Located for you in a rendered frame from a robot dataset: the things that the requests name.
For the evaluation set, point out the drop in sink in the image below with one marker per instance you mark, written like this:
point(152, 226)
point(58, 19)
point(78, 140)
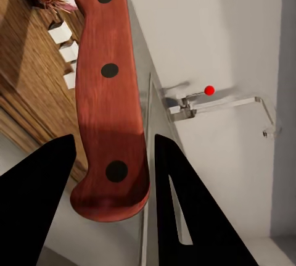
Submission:
point(158, 122)

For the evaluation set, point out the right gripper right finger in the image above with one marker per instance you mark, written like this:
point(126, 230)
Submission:
point(215, 241)

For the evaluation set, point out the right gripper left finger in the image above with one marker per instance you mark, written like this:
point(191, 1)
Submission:
point(29, 195)

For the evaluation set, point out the cutting board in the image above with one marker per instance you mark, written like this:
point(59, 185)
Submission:
point(33, 89)

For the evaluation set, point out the parer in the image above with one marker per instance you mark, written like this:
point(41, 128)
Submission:
point(117, 184)

